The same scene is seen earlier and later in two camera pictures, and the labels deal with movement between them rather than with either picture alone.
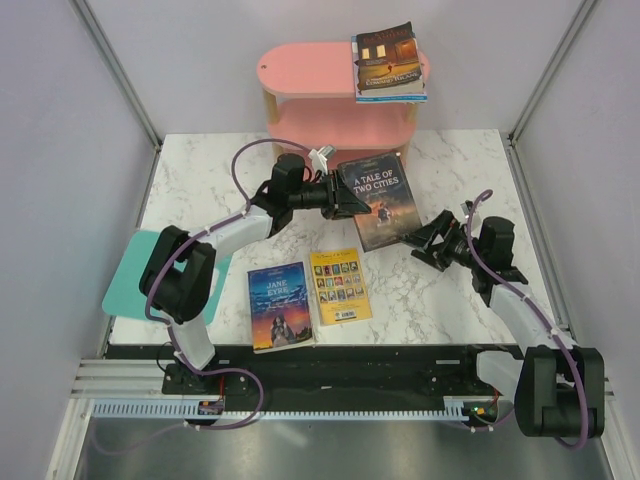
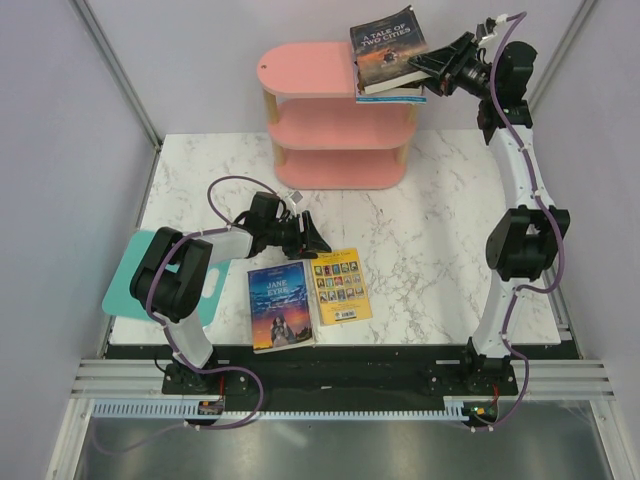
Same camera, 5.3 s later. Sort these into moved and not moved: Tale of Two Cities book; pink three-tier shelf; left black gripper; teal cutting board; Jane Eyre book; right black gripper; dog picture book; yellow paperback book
Moved: right black gripper; Tale of Two Cities book; left black gripper
Not moved: Jane Eyre book; pink three-tier shelf; yellow paperback book; dog picture book; teal cutting board
